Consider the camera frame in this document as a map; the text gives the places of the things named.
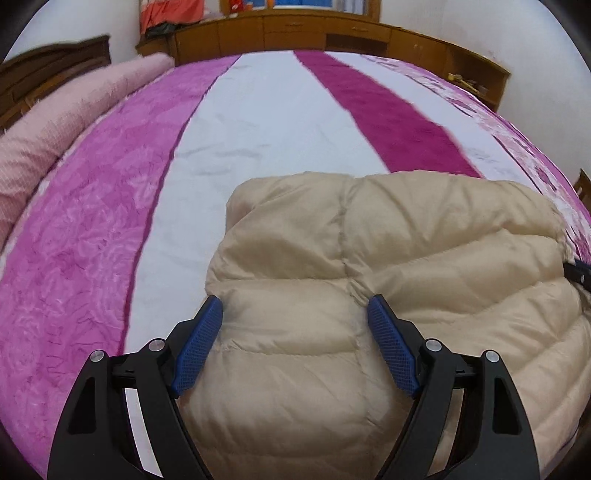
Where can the wooden framed window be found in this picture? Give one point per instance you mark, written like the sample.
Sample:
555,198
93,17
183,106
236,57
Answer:
370,9

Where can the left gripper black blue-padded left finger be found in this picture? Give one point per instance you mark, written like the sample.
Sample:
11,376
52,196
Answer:
121,419

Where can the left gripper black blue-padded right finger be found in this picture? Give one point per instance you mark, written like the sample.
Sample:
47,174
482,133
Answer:
467,420

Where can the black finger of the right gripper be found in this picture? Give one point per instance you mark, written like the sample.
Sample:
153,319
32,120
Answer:
579,273

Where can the long brown wooden cabinet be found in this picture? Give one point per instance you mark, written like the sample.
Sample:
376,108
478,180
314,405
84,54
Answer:
296,29

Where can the wooden chair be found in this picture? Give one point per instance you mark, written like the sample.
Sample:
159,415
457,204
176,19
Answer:
582,187

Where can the orange cloth on cabinet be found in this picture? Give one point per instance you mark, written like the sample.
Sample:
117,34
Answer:
175,12

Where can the dark wooden headboard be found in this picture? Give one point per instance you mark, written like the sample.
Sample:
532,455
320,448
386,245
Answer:
35,74

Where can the pink checkered rolled quilt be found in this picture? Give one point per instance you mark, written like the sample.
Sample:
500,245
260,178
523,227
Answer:
39,139

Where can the pink striped bed blanket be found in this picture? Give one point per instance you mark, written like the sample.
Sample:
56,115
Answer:
294,186

